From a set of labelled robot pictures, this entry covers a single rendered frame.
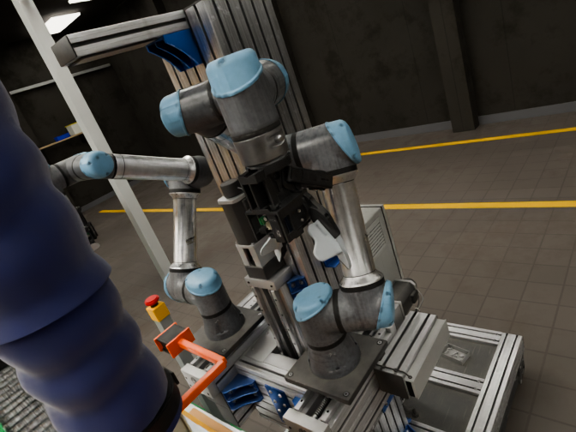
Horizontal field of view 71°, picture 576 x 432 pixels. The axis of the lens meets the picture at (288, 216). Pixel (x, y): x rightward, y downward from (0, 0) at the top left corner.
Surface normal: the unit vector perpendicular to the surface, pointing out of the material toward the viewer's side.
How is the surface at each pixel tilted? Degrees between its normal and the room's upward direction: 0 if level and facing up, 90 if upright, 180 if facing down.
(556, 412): 0
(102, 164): 90
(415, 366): 0
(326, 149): 73
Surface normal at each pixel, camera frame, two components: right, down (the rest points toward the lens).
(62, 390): 0.05, 0.00
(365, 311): -0.29, 0.15
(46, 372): 0.15, 0.61
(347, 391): -0.33, -0.87
